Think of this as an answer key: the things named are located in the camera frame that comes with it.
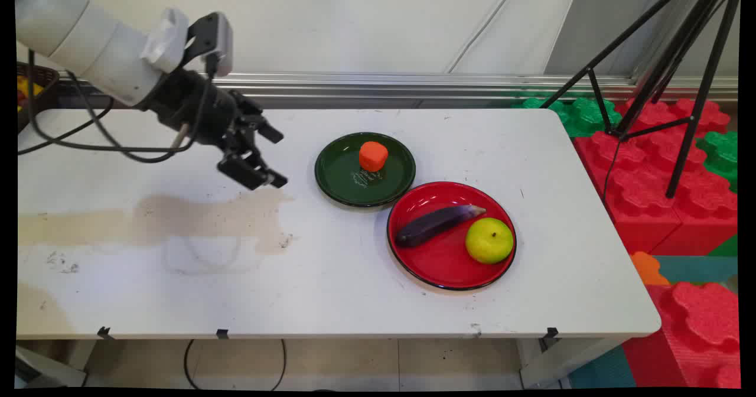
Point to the large red foam block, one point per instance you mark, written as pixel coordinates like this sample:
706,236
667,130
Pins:
638,178

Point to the purple toy eggplant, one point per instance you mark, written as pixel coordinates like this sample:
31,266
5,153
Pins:
434,224

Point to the wide green foam block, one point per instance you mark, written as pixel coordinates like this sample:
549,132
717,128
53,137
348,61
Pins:
582,116

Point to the yellow toy in basket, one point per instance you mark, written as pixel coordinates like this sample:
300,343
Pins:
29,90

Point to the black tripod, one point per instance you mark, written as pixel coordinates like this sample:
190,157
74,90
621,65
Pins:
700,90

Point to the dark woven basket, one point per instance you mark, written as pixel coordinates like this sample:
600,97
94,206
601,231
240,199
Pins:
47,87

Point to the yellow-green toy apple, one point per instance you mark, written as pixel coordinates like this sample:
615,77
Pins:
489,241

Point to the orange toy vegetable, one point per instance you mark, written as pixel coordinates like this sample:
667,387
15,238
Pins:
373,156

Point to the small green foam block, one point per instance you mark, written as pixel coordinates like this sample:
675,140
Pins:
722,155

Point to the teal foam mat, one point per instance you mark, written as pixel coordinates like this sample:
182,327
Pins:
700,269

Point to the red foam block tall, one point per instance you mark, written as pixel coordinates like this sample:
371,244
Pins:
697,338

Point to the red plate black rim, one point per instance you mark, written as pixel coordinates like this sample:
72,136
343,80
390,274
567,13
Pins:
440,261

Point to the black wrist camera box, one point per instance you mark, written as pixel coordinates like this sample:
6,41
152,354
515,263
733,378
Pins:
220,36

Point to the orange foam block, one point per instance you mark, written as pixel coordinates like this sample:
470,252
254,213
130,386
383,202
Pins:
648,270

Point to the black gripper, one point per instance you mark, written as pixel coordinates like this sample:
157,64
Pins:
195,107

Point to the dark green plate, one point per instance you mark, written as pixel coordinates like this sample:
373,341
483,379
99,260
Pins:
342,175

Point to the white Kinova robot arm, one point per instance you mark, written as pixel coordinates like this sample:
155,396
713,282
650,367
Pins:
88,36

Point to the aluminium wall rail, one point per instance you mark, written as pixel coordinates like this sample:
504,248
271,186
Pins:
413,84

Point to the grey table leg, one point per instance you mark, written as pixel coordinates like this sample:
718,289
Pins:
53,364

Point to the black table edge clip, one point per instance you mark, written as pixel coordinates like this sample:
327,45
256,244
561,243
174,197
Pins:
551,332
222,333
105,332

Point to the white table leg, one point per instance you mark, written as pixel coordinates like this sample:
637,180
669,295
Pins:
561,361

